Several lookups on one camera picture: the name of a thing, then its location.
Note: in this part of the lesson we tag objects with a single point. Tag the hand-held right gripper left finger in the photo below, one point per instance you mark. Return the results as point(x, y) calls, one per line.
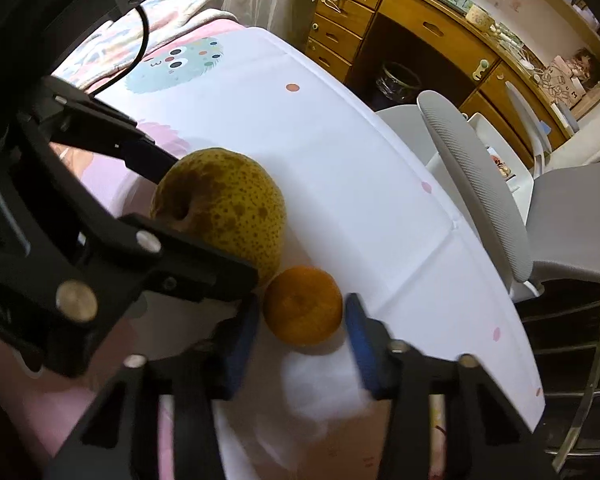
point(242, 340)

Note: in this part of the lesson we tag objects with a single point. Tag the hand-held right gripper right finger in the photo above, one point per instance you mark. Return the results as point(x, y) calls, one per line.
point(362, 350)

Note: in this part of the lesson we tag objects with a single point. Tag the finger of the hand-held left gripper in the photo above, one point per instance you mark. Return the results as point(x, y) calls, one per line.
point(145, 157)
point(195, 265)

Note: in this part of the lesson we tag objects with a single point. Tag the small orange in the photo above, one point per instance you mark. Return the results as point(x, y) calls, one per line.
point(302, 307)

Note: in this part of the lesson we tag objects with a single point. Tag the yellow spotted pear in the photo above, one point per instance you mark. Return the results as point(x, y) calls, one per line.
point(230, 200)

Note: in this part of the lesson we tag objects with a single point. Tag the pink patterned blanket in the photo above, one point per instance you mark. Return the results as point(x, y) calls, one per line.
point(190, 10)

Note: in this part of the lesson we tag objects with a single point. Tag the cartoon printed cloth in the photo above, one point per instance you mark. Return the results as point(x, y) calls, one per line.
point(355, 185)

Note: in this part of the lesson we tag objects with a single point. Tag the white lace curtain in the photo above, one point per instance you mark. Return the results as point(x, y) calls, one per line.
point(260, 0)

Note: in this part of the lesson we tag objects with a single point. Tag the grey office chair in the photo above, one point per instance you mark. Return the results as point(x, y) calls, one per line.
point(480, 185)

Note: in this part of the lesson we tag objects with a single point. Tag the metal railing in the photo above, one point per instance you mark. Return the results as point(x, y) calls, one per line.
point(596, 375)

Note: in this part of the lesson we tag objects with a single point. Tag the wooden desk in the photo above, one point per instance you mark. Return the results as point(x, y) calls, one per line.
point(430, 25)

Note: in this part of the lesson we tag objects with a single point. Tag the wooden model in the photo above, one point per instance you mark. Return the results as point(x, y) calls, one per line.
point(555, 80)

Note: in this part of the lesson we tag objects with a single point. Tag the cream patterned mug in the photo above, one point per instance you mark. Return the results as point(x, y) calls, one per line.
point(477, 14)

